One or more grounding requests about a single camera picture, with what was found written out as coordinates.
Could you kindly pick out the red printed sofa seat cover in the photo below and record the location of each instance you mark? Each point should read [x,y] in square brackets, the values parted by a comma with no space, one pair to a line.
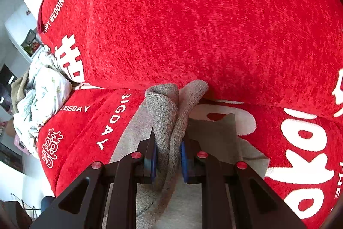
[80,143]

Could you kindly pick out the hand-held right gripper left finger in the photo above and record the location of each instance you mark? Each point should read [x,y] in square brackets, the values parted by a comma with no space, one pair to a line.
[153,164]

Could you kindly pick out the black framed chair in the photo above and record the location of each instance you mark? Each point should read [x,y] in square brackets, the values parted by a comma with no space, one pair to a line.
[30,37]

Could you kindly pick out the beige cloth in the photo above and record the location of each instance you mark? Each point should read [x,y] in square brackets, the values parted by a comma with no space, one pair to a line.
[18,89]

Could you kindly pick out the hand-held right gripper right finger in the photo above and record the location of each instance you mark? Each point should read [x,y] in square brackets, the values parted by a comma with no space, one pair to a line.
[185,164]

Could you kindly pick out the red printed sofa backrest cover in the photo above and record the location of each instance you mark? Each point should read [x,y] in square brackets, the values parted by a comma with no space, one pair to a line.
[201,22]

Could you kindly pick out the light floral blanket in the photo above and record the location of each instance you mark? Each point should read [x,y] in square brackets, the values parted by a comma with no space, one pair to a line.
[43,92]

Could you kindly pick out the grey knitted garment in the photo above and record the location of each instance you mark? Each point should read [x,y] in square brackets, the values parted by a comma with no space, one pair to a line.
[167,121]

